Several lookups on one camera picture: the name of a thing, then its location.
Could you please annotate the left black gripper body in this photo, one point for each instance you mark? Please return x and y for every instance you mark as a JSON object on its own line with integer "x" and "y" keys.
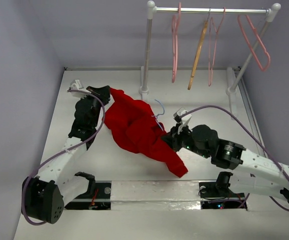
{"x": 95, "y": 103}

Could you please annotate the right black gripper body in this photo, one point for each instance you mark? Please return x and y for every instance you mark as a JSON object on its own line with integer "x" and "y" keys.
{"x": 174, "y": 139}

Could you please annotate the red t shirt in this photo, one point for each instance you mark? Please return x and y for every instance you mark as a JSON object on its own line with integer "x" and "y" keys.
{"x": 134, "y": 129}

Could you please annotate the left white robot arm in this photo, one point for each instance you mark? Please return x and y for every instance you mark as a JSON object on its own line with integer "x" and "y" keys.
{"x": 58, "y": 181}

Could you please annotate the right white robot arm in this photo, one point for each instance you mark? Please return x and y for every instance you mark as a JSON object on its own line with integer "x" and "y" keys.
{"x": 243, "y": 171}

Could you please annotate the wooden hanger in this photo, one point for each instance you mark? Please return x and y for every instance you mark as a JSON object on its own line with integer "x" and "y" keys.
{"x": 197, "y": 55}

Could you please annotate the thick pink plastic hanger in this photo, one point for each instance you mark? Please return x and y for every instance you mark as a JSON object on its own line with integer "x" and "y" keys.
{"x": 175, "y": 22}

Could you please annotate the pink plastic hanger right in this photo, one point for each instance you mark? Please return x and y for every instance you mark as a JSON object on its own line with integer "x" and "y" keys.
{"x": 258, "y": 41}

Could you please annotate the white clothes rack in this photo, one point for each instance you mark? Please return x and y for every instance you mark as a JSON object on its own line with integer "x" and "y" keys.
{"x": 232, "y": 81}

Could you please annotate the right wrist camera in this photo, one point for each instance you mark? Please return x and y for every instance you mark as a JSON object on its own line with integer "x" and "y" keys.
{"x": 182, "y": 117}

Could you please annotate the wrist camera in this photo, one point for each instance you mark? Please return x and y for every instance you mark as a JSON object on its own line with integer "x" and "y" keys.
{"x": 77, "y": 85}
{"x": 182, "y": 117}

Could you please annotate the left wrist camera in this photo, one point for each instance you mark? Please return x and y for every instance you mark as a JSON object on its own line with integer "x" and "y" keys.
{"x": 77, "y": 85}

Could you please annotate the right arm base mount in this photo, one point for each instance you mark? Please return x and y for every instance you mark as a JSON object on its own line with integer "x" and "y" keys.
{"x": 216, "y": 194}

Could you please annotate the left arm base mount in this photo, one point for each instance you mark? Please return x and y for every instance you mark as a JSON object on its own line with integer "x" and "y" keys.
{"x": 96, "y": 197}

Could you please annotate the thin pink wire hanger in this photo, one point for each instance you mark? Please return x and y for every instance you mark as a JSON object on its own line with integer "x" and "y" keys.
{"x": 212, "y": 50}

